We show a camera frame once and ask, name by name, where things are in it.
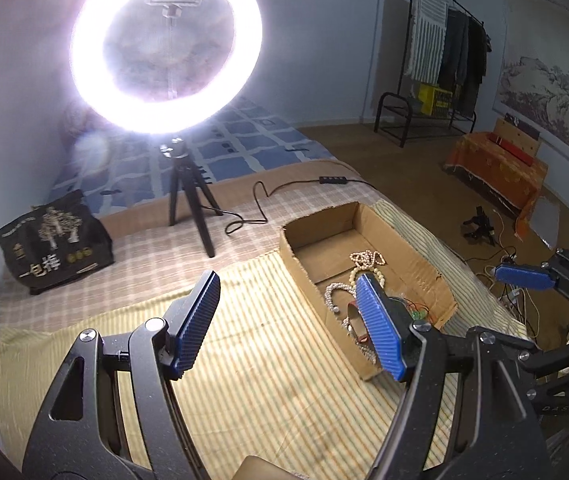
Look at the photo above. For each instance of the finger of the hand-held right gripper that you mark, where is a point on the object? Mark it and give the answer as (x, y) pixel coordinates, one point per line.
(524, 277)

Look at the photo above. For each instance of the wooden board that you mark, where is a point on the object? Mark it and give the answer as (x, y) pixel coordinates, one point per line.
(534, 149)

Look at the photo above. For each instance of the yellow crate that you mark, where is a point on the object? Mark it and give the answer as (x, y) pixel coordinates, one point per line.
(434, 100)

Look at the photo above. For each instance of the black printed bag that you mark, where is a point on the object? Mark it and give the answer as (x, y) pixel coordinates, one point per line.
(54, 240)

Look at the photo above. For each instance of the dark hanging trousers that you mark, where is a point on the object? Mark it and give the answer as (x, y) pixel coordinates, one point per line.
(454, 50)

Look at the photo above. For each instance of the landscape wall painting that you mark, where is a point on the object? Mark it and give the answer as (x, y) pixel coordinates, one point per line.
(554, 85)

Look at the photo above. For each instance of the small black floor tripod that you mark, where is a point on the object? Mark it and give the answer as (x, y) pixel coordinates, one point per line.
(479, 225)

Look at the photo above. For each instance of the pink checked bed sheet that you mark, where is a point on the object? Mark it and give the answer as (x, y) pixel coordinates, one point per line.
(154, 255)

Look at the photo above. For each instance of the blue patterned blanket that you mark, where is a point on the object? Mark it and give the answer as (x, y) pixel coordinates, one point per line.
(244, 140)

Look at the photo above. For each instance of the orange cloth covered table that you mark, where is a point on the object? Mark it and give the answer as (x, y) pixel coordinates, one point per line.
(494, 175)

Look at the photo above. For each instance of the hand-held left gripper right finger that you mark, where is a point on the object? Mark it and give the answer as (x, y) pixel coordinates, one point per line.
(379, 325)

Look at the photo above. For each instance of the brown cardboard box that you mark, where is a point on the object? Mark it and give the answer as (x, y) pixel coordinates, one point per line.
(314, 250)

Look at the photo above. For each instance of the black hanging garment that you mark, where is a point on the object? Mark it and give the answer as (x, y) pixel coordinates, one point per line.
(475, 60)

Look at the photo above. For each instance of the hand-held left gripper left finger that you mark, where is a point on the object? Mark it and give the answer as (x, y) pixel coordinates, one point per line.
(199, 320)

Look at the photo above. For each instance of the white flat board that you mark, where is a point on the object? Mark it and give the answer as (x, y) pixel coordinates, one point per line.
(544, 220)

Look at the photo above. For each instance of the striped hanging towel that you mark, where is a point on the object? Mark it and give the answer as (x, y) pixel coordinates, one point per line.
(429, 35)

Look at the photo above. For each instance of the red long box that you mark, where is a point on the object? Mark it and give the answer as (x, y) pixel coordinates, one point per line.
(514, 150)

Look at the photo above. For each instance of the black garment rack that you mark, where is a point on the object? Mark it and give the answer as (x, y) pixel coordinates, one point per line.
(407, 35)

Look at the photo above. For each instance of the black low shoe rack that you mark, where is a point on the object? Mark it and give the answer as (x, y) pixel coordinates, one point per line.
(389, 97)

